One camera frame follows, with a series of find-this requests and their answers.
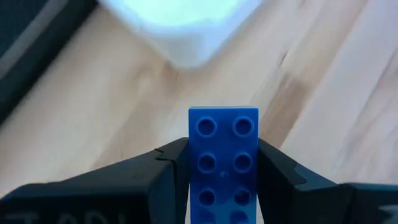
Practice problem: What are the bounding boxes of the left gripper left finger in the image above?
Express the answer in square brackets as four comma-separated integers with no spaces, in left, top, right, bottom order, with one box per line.
[0,138,190,224]

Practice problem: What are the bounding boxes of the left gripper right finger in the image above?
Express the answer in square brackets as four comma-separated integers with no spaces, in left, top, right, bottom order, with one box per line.
[257,138,398,224]

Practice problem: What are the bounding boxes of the blue toy brick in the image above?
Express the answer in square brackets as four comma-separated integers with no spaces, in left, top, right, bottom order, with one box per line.
[188,105,259,224]

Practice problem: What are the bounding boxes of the white plastic bin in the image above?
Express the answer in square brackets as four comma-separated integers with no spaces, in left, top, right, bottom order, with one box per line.
[98,0,265,71]

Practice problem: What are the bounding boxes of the black table edge rail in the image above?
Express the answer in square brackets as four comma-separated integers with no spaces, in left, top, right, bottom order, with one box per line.
[0,0,100,125]

